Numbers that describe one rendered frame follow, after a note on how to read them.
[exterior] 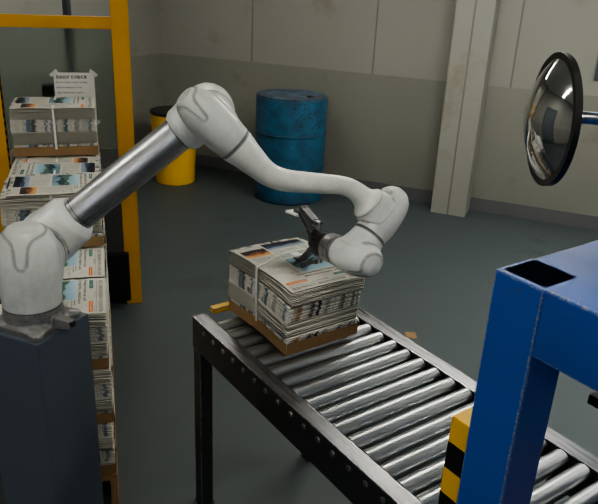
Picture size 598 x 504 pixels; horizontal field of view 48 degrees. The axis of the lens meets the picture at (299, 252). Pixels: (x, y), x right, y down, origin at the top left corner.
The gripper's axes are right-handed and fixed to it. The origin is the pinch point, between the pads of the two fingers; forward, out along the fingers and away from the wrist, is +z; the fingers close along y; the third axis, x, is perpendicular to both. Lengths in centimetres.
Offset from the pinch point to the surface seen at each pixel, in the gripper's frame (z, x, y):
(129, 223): 193, 16, 42
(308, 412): -43, -23, 38
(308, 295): -19.3, -6.7, 14.6
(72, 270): 72, -51, 24
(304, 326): -16.7, -6.3, 25.8
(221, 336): 5.2, -24.1, 32.8
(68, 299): 49, -60, 26
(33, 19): 196, -24, -70
